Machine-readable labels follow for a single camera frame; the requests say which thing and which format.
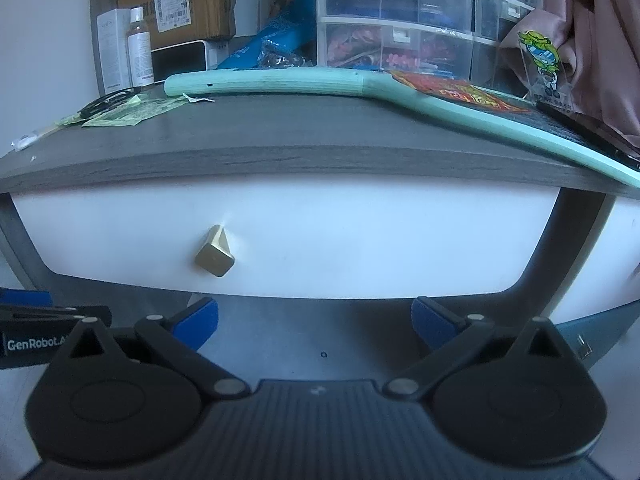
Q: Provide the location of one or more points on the green printed packet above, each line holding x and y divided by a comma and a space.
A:
140, 112
67, 120

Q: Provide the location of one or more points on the white drawer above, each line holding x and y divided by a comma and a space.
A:
350, 235

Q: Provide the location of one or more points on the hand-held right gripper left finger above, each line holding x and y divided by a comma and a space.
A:
197, 324

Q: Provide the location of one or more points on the clear acrylic cartoon charm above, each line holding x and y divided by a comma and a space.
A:
542, 55

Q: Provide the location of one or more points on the mint green electric fly swatter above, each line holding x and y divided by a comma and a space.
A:
275, 82

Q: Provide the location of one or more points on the white device with black screen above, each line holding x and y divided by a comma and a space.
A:
180, 62

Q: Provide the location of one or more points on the black slim object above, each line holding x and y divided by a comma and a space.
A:
105, 102

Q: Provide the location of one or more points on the gold drawer knob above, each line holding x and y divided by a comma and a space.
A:
214, 255

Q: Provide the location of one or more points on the clear plastic drawer organizer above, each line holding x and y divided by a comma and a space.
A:
400, 15

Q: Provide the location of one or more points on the blue plastic bag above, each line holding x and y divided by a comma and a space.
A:
280, 30

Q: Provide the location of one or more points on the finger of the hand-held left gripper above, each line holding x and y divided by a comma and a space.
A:
60, 316

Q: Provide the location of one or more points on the small white object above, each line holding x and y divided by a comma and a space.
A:
26, 142

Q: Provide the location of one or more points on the torn white wrapper scrap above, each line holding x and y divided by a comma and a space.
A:
197, 98

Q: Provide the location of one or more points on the grey wooden cabinet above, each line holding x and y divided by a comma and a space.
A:
300, 130

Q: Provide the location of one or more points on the clear plastic bottle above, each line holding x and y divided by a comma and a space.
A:
141, 55

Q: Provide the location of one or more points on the dark patterned pouch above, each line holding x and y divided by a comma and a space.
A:
280, 57

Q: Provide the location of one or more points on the tall white carton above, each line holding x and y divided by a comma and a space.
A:
112, 50

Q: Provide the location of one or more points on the pink satin cloth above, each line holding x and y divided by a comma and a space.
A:
600, 35

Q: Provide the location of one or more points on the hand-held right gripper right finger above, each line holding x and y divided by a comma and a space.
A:
432, 325

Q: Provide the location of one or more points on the red snack packet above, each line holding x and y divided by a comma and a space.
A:
460, 92

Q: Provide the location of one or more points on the black flat device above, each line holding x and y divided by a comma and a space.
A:
590, 127

